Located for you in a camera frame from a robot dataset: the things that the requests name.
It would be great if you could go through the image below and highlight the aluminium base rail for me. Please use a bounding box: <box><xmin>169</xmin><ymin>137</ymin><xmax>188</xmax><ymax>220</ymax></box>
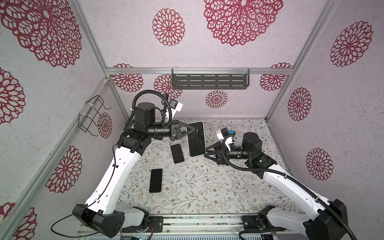
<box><xmin>116</xmin><ymin>214</ymin><xmax>255</xmax><ymax>237</ymax></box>

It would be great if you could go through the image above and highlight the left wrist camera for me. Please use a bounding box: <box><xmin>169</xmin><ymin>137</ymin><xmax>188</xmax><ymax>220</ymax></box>
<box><xmin>170</xmin><ymin>99</ymin><xmax>183</xmax><ymax>112</ymax></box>

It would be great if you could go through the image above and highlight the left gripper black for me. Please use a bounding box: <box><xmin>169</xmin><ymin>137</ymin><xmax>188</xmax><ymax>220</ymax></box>
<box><xmin>147</xmin><ymin>120</ymin><xmax>195</xmax><ymax>142</ymax></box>

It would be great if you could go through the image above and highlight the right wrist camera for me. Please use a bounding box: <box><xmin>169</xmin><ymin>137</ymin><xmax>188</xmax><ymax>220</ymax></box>
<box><xmin>216</xmin><ymin>128</ymin><xmax>235</xmax><ymax>151</ymax></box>

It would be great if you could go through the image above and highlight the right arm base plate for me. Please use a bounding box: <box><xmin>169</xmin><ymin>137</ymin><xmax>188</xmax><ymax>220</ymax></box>
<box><xmin>242</xmin><ymin>215</ymin><xmax>272</xmax><ymax>232</ymax></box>

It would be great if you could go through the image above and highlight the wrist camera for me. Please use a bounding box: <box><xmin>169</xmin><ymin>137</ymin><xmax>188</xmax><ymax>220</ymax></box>
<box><xmin>216</xmin><ymin>128</ymin><xmax>235</xmax><ymax>151</ymax></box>
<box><xmin>170</xmin><ymin>99</ymin><xmax>183</xmax><ymax>112</ymax></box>

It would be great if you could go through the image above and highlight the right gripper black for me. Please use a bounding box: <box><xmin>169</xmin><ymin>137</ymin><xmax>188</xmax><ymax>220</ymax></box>
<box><xmin>205</xmin><ymin>142</ymin><xmax>253</xmax><ymax>168</ymax></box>

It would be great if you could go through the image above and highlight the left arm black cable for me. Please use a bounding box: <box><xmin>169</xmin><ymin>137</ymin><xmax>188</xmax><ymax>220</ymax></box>
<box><xmin>50</xmin><ymin>143</ymin><xmax>118</xmax><ymax>239</ymax></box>

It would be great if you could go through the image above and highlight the dark metal wall shelf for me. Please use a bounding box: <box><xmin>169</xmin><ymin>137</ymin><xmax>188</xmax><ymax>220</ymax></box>
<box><xmin>171</xmin><ymin>69</ymin><xmax>250</xmax><ymax>90</ymax></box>

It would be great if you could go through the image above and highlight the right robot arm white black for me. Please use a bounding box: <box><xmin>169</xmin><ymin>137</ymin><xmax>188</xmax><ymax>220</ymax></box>
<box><xmin>204</xmin><ymin>128</ymin><xmax>357</xmax><ymax>240</ymax></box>

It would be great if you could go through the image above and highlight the phone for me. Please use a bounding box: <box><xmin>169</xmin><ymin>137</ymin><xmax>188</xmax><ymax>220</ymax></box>
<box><xmin>171</xmin><ymin>144</ymin><xmax>185</xmax><ymax>164</ymax></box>
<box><xmin>149</xmin><ymin>169</ymin><xmax>163</xmax><ymax>193</ymax></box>
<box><xmin>188</xmin><ymin>121</ymin><xmax>206</xmax><ymax>157</ymax></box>

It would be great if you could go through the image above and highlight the black wire wall rack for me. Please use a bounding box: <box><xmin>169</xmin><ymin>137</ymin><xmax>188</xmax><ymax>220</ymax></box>
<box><xmin>78</xmin><ymin>95</ymin><xmax>113</xmax><ymax>139</ymax></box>

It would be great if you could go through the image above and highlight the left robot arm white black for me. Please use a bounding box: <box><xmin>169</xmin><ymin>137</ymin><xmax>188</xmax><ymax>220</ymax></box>
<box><xmin>73</xmin><ymin>100</ymin><xmax>195</xmax><ymax>238</ymax></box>

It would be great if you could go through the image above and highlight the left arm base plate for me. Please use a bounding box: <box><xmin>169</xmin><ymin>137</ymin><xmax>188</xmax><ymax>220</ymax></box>
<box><xmin>122</xmin><ymin>216</ymin><xmax>164</xmax><ymax>234</ymax></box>

